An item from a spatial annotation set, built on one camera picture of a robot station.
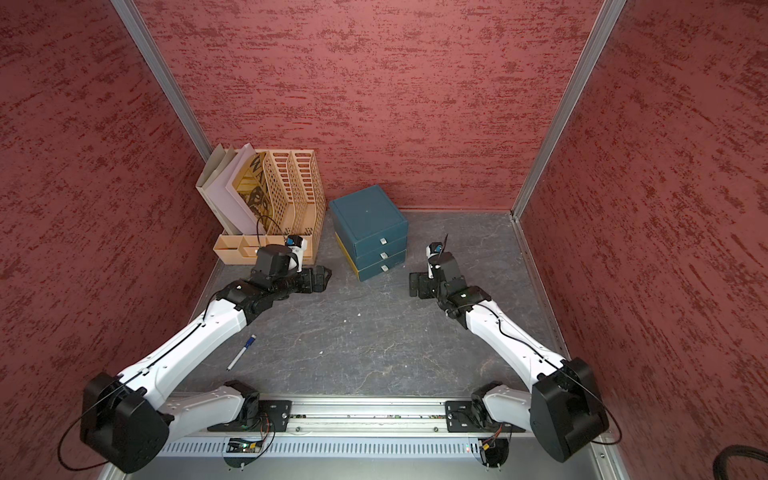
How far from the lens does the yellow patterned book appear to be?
957 millimetres

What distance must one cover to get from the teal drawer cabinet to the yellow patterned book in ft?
0.96

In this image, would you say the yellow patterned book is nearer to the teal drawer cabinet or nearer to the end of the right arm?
the teal drawer cabinet

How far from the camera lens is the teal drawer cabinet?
2.82 feet
